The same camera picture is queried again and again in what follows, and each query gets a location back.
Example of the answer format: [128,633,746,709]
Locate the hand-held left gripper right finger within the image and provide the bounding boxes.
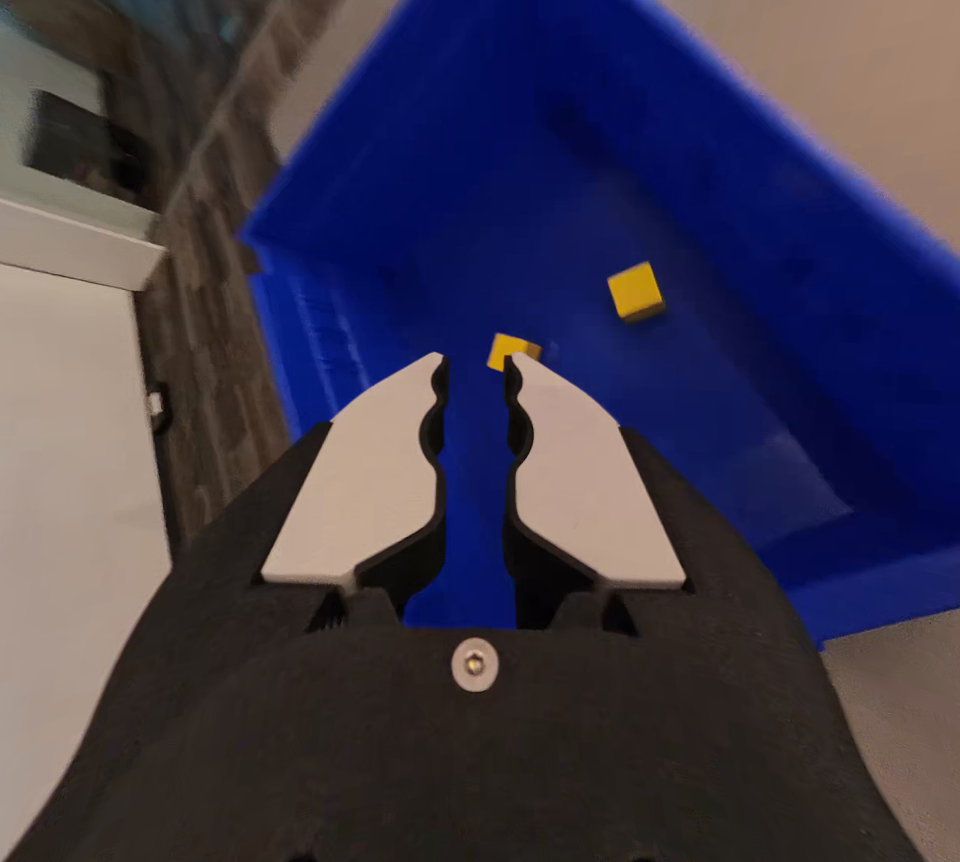
[501,352,690,619]

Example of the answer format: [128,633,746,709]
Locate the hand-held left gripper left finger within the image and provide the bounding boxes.
[259,351,453,616]

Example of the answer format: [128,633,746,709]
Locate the yellow wooden cube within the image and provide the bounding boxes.
[606,261,667,325]
[486,332,543,374]

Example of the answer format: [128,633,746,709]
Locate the blue plastic bin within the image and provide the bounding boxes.
[236,0,960,653]

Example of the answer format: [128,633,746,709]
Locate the small black device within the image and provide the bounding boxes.
[144,382,175,437]

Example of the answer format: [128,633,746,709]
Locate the dark equipment case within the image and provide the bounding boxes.
[22,86,155,207]

